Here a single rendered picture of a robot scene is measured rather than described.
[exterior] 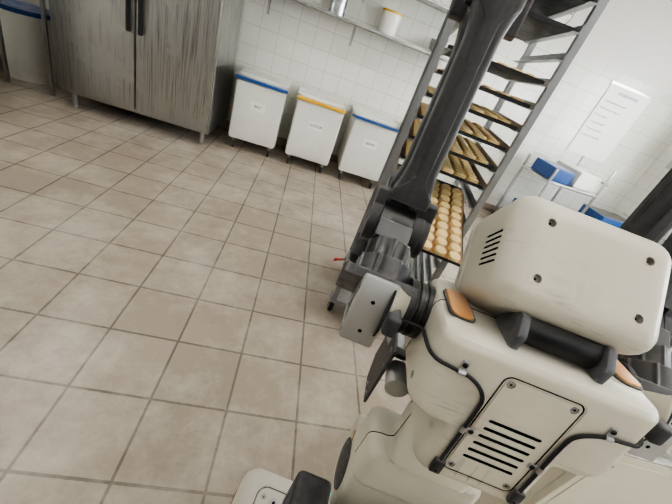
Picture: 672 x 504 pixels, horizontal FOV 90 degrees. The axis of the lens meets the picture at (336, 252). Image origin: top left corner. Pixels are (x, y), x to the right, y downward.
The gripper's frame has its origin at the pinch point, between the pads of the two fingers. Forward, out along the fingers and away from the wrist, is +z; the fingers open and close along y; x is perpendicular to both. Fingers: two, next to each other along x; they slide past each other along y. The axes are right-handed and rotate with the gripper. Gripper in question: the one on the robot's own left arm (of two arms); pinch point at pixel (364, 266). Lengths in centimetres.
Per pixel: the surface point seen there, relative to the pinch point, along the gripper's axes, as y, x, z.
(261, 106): 141, -241, 163
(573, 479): -67, 29, 11
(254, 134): 143, -227, 190
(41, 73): 367, -192, 185
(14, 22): 376, -200, 141
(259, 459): 8, 50, 78
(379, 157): 5, -263, 189
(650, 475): -80, 24, 3
